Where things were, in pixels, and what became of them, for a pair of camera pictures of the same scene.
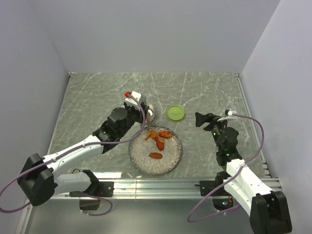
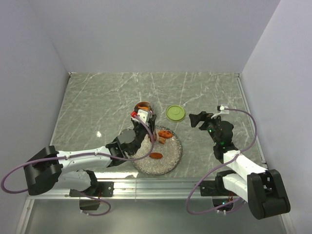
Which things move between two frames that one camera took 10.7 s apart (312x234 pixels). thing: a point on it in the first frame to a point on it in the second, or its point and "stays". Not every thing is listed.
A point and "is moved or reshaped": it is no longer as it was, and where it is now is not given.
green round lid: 175,113 stays
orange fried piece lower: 156,155 stays
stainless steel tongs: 147,123 is moved or reshaped
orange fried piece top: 165,133 stays
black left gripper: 138,112 to 151,124
